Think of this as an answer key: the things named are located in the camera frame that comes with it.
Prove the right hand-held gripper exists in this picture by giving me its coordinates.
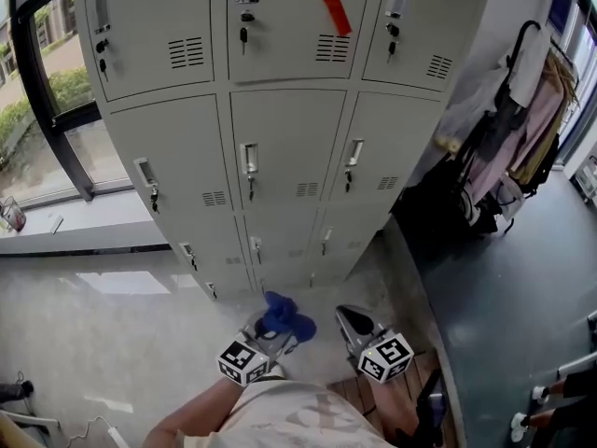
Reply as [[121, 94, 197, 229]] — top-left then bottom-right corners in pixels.
[[335, 304, 415, 385]]

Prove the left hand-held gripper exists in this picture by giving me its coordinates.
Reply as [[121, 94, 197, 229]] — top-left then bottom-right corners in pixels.
[[216, 309, 300, 386]]

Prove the blue cleaning cloth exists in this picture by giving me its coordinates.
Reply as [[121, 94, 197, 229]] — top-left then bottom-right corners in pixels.
[[258, 290, 318, 343]]

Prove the grey metal locker door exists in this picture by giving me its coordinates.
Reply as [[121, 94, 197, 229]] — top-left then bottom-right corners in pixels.
[[229, 89, 349, 212]]

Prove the grey metal locker cabinet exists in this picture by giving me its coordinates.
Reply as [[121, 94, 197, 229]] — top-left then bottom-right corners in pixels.
[[72, 0, 495, 301]]

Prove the person's left forearm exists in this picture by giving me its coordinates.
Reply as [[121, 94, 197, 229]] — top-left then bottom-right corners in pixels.
[[144, 374, 285, 448]]

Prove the person's right forearm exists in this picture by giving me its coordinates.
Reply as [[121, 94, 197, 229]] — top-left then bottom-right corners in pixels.
[[370, 375, 421, 438]]

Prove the brown wooden slat platform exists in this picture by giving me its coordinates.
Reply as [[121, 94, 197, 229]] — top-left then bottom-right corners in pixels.
[[326, 347, 456, 448]]

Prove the person's white printed t-shirt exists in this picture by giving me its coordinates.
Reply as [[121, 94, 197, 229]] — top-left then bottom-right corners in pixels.
[[174, 379, 397, 448]]

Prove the black flat screen device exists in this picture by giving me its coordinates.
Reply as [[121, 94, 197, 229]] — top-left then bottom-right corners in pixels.
[[396, 369, 449, 448]]

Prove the black bag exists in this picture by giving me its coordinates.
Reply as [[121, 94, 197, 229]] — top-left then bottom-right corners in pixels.
[[396, 156, 498, 237]]

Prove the white power strip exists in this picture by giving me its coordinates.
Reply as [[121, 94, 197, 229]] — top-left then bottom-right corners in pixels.
[[67, 415, 132, 448]]

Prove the grey window sill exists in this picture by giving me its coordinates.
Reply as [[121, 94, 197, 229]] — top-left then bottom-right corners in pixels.
[[0, 189, 172, 256]]

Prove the grey metal chair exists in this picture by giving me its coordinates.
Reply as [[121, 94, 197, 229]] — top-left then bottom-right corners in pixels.
[[557, 310, 597, 380]]

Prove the light wooden furniture panel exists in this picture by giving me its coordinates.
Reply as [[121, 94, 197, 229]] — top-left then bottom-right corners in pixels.
[[0, 411, 32, 448]]

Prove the set of black locker keys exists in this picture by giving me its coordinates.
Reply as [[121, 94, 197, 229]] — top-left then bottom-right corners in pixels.
[[95, 9, 401, 301]]

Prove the red tape strip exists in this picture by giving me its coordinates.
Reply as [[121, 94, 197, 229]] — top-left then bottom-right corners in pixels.
[[319, 0, 354, 37]]

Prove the black clothes rack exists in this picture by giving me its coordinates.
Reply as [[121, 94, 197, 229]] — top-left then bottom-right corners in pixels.
[[459, 19, 579, 237]]

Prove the set of chrome recessed handles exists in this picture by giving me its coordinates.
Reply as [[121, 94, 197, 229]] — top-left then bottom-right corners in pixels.
[[89, 0, 412, 298]]

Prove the white metal chair frame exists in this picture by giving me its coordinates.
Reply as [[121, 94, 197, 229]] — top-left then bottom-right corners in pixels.
[[0, 408, 62, 438]]

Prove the wire mesh cup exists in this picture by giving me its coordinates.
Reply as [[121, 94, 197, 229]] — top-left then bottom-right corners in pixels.
[[0, 195, 28, 232]]

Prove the black window frame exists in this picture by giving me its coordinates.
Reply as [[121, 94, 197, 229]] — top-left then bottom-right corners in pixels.
[[8, 0, 108, 203]]

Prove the blue wall poster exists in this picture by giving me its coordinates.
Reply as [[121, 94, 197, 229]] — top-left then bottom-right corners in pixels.
[[546, 0, 575, 35]]

